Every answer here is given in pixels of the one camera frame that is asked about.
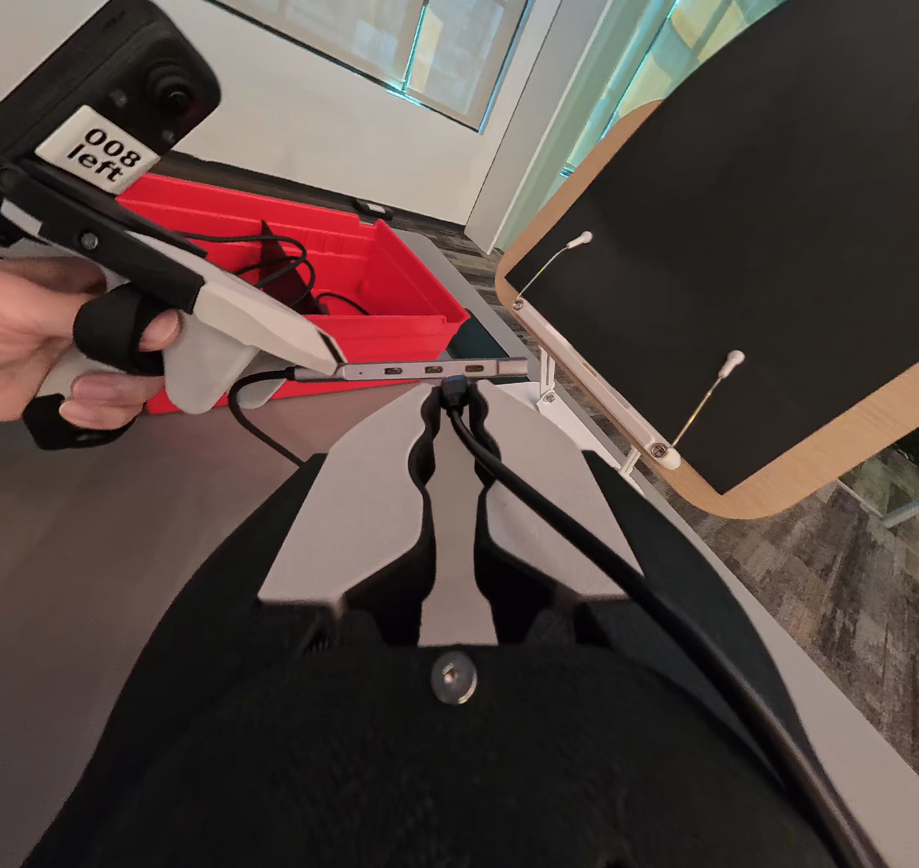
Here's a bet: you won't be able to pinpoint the tangled black cables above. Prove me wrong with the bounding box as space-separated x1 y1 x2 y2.
179 233 370 318

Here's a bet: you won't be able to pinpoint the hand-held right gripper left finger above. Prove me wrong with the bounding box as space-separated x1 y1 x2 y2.
257 384 437 646

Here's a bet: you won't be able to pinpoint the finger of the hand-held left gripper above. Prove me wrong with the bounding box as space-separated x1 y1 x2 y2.
164 276 350 415

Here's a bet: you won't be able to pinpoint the large window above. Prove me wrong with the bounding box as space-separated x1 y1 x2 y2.
101 0 555 133

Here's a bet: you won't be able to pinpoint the black bin divider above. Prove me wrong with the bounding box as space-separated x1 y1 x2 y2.
260 221 320 316

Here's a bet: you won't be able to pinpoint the black cable blue plug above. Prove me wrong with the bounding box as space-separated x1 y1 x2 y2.
437 374 880 868

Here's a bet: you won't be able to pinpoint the glass partition window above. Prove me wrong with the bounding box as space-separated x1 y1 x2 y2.
563 0 859 174

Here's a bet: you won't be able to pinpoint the black charger box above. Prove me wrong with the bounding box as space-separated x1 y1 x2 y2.
451 319 505 375

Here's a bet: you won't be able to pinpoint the red plastic bin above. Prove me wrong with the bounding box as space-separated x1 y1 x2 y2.
115 173 472 417

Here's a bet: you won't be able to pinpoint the white tablet stand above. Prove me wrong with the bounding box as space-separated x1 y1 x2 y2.
513 231 748 478

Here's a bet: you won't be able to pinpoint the grey usb hub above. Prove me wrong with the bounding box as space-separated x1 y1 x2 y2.
227 357 530 468

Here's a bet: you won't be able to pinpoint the person's left hand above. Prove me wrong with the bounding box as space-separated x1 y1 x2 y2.
0 254 182 425

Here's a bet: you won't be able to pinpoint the black board wooden rim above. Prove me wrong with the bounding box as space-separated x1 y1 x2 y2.
495 0 919 521

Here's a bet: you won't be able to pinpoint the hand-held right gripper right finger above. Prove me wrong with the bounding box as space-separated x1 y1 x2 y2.
469 381 645 645

